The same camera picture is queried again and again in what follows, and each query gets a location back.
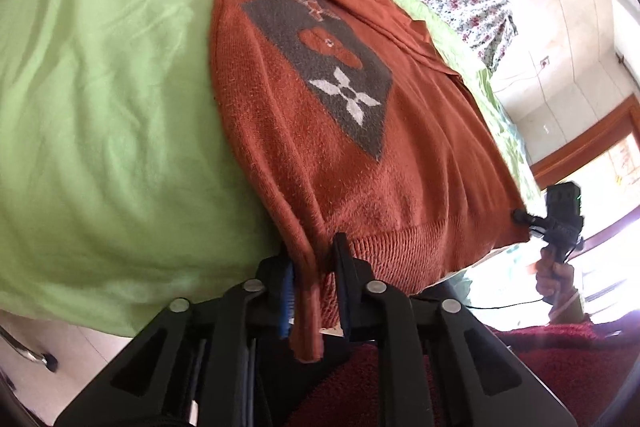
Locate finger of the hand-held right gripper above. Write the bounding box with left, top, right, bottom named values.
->
left=512, top=209, right=547, bottom=230

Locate metal chair leg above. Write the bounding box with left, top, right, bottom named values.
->
left=0, top=326, right=59, bottom=374

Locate wooden door frame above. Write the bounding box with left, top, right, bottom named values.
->
left=530, top=94, right=640, bottom=188

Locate dark red clothing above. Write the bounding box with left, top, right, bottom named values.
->
left=280, top=322, right=640, bottom=427

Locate black cable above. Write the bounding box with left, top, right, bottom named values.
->
left=467, top=294, right=546, bottom=312

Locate person's right hand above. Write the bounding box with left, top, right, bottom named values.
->
left=535, top=247, right=583, bottom=308

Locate rust orange knit sweater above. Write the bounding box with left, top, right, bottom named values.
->
left=209, top=0, right=531, bottom=364

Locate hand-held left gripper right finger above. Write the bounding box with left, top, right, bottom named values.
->
left=330, top=233, right=581, bottom=427

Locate light green bed sheet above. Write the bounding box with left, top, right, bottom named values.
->
left=0, top=0, right=546, bottom=338

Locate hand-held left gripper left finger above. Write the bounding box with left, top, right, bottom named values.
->
left=52, top=254, right=301, bottom=427

